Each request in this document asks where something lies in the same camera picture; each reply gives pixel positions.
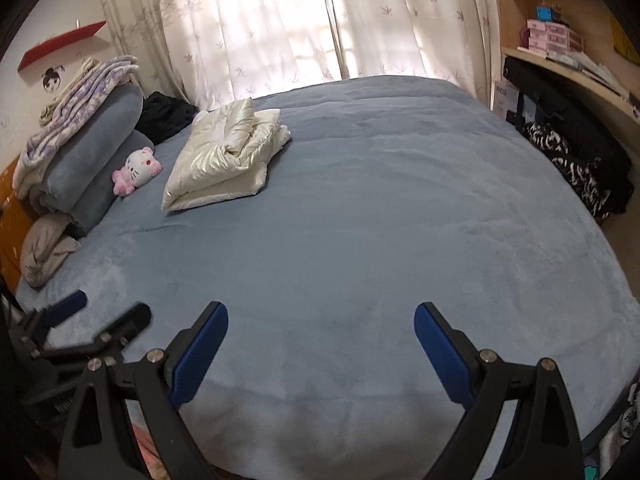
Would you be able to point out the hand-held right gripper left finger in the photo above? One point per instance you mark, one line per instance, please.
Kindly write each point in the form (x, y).
(200, 355)

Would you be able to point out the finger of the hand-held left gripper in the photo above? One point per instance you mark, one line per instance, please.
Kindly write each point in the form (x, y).
(67, 305)
(127, 322)

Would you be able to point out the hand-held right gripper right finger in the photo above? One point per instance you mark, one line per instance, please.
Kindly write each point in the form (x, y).
(442, 355)

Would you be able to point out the white puffer jacket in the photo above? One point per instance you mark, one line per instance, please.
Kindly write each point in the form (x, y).
(220, 160)

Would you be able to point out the black white patterned clothes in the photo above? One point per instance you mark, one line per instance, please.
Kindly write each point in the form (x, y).
(580, 125)

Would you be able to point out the beige crumpled cloth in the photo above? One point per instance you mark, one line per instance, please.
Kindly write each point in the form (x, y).
(45, 250)

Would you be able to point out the orange wooden headboard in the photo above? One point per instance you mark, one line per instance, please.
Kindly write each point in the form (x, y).
(12, 220)

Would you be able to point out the grey pillow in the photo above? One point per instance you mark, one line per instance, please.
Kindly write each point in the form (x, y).
(95, 145)
(107, 185)

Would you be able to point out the pink and white cat plush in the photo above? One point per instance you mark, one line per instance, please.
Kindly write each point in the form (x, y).
(137, 170)

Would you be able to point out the blue bed blanket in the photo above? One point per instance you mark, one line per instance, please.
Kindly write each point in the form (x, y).
(375, 210)

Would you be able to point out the black and white printed cloth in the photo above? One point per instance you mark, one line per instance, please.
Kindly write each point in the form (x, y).
(622, 435)

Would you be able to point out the folded floral blanket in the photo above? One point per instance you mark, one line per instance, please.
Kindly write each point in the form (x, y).
(85, 105)

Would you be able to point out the cream folded cloth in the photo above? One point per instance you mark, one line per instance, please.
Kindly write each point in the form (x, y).
(67, 90)

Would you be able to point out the black and white patterned garment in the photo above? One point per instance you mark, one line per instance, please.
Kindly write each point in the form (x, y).
(570, 170)

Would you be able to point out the white cardboard box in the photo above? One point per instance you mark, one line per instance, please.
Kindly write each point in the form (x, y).
(506, 100)

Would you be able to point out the white floral curtain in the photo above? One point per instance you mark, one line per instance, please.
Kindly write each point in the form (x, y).
(230, 30)
(415, 20)

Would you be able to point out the pile of papers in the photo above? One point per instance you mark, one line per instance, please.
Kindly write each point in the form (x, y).
(595, 72)

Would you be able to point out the pink storage boxes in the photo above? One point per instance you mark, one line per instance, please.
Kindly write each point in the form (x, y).
(555, 37)

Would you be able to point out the small blue object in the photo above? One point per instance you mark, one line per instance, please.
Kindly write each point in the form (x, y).
(544, 13)

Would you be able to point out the yellow cloth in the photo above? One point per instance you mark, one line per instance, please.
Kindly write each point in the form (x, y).
(627, 40)

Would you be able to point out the cartoon face wall sticker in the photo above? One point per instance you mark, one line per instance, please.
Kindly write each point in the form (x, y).
(52, 79)

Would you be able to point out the red wall shelf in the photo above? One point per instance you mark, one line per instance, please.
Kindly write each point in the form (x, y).
(60, 45)

